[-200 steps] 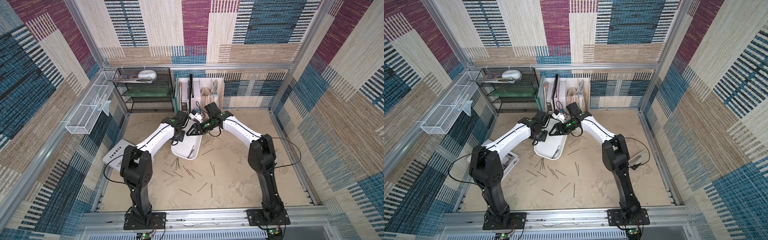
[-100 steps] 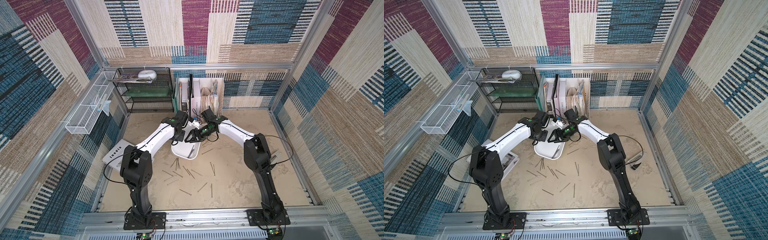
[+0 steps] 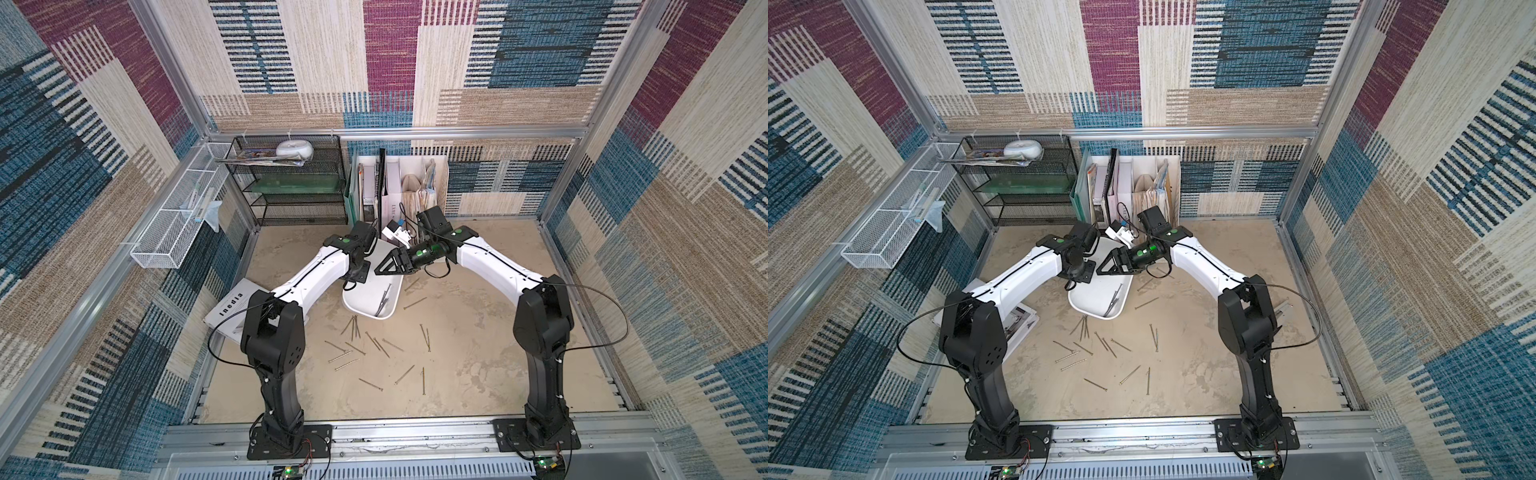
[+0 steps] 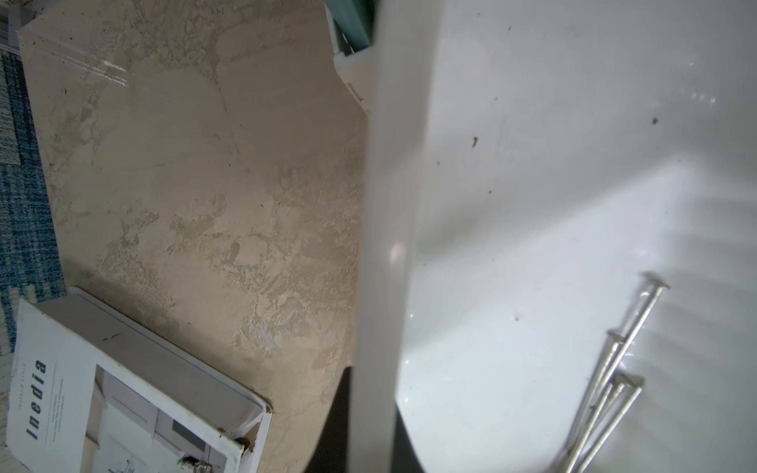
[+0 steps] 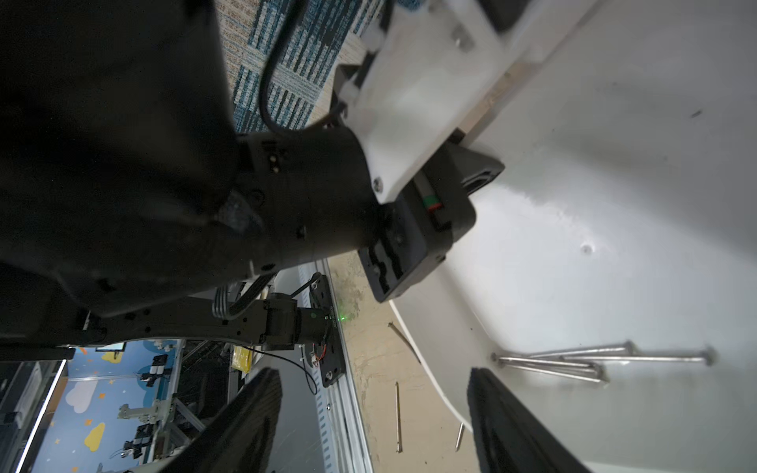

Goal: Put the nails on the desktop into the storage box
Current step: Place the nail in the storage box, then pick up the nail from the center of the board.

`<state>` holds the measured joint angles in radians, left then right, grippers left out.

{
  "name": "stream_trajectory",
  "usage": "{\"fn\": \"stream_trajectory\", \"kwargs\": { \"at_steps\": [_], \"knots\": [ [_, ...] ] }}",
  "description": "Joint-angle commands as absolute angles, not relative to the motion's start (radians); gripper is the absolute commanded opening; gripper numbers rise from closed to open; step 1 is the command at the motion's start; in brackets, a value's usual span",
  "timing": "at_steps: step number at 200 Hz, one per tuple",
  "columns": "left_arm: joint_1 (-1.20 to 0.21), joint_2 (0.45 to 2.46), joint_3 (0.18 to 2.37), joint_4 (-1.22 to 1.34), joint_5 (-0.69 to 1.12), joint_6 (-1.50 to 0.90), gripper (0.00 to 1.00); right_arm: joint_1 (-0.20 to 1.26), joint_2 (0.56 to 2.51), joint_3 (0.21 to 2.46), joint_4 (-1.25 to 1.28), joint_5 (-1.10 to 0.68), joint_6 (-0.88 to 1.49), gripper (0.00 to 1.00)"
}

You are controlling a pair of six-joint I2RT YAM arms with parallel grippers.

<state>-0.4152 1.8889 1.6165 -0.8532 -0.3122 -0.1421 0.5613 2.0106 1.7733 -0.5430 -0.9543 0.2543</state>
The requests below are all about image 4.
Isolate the steel nail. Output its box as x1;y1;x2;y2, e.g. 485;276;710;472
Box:
562;372;645;472
561;279;670;473
554;331;625;472

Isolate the white perforated file organizer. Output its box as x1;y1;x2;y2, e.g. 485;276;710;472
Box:
324;6;373;115

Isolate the white plastic storage box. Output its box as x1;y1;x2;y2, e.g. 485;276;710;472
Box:
348;1;756;472

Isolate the white magazine on table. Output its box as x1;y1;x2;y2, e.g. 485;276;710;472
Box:
6;288;272;472

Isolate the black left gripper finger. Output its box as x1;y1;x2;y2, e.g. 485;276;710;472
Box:
304;367;352;473

